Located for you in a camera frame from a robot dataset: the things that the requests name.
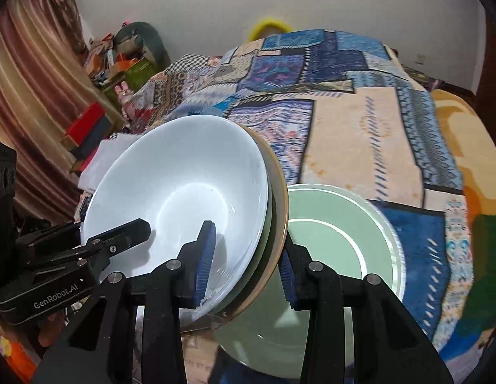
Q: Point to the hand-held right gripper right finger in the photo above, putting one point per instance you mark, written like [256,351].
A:
[290,284]

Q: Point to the pink bowl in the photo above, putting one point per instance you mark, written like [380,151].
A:
[280,184]

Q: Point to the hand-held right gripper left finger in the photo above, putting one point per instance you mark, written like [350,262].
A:
[204,264]

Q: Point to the green bowl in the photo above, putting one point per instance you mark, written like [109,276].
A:
[256,276]

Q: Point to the orange green fleece blanket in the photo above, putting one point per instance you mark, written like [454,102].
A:
[467,136]

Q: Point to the patchwork printed blanket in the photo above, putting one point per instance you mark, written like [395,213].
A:
[351,128]

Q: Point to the person's left hand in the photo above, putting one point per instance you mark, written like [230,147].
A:
[54,330]

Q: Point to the pink bunny toy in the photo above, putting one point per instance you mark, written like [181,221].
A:
[123,98]

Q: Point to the red box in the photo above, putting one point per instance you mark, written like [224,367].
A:
[86,124]

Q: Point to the dark grey box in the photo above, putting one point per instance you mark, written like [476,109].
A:
[94,140]

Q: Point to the dark patterned cloth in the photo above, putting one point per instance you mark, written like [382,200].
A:
[425,80]

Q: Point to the grey green plush toy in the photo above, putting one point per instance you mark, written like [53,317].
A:
[152,40]

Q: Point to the white wall socket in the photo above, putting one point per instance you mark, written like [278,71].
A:
[420,58]

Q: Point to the yellow foam tube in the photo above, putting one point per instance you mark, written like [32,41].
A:
[268,24]

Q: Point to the green cardboard box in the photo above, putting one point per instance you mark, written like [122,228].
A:
[140,72]

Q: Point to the white cloth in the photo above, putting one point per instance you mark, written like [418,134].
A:
[108,156]

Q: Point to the white spotted bowl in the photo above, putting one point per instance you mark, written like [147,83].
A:
[172,176]

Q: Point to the green plate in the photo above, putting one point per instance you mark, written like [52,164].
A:
[339,248]

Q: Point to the striped brown curtain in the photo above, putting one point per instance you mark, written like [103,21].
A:
[32,68]

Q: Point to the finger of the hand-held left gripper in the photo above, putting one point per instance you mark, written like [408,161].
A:
[92,262]
[132,232]

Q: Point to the white plate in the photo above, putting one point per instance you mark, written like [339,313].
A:
[397,248]

